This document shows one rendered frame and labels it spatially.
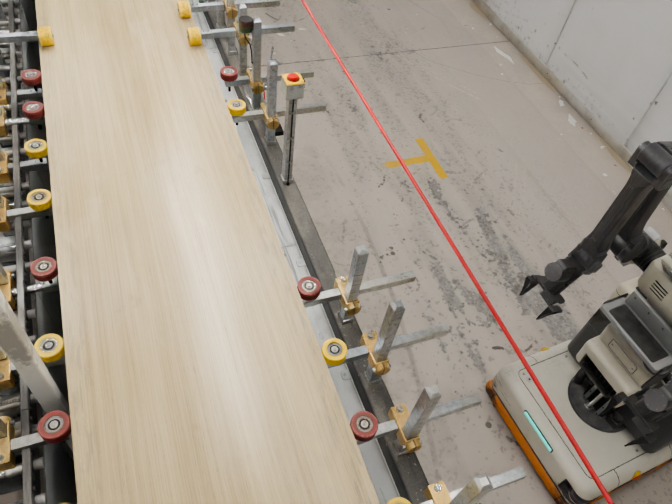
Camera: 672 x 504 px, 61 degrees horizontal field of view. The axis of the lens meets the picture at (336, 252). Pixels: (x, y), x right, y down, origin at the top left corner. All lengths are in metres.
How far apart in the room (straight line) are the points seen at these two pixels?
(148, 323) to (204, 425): 0.38
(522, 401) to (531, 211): 1.51
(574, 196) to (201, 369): 2.92
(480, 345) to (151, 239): 1.75
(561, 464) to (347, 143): 2.33
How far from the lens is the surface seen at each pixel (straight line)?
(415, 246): 3.30
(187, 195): 2.17
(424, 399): 1.56
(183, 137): 2.41
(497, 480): 1.80
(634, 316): 2.04
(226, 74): 2.75
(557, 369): 2.76
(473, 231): 3.50
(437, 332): 1.95
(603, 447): 2.69
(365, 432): 1.67
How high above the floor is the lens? 2.44
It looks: 50 degrees down
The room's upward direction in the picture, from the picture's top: 10 degrees clockwise
